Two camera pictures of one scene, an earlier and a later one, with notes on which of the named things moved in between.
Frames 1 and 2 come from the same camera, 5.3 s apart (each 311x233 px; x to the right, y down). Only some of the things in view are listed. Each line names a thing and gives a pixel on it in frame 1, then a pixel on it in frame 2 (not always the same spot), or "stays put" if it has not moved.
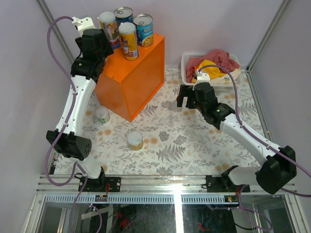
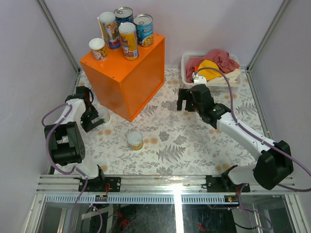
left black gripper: x=104 y=49 → x=87 y=124
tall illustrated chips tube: x=111 y=29 stays put
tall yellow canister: x=129 y=40 stays put
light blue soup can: x=144 y=23 stays put
